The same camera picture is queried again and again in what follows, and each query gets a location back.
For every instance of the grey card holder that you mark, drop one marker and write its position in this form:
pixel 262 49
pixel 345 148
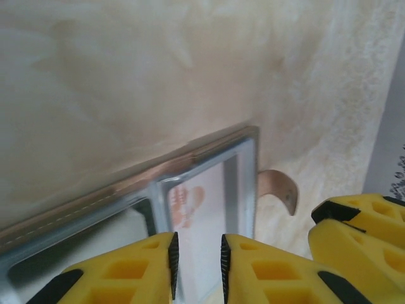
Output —
pixel 79 228

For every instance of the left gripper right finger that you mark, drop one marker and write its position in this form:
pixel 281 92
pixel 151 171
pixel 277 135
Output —
pixel 272 278

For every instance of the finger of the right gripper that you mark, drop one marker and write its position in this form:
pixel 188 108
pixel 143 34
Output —
pixel 373 212
pixel 364 253

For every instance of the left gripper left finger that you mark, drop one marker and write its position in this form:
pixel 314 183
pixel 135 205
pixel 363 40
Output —
pixel 126 278

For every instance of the white card with orange print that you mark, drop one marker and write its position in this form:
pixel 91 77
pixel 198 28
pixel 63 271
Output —
pixel 202 221

